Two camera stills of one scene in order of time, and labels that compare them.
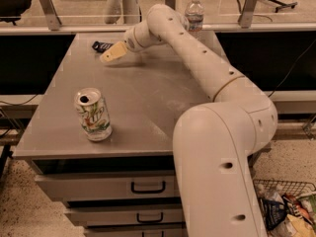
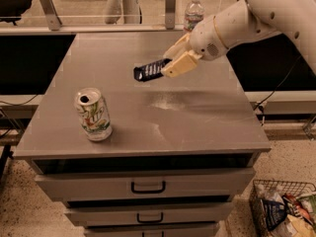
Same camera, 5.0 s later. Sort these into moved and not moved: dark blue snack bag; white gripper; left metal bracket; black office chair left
Moved: white gripper
Not moved: left metal bracket; dark blue snack bag; black office chair left
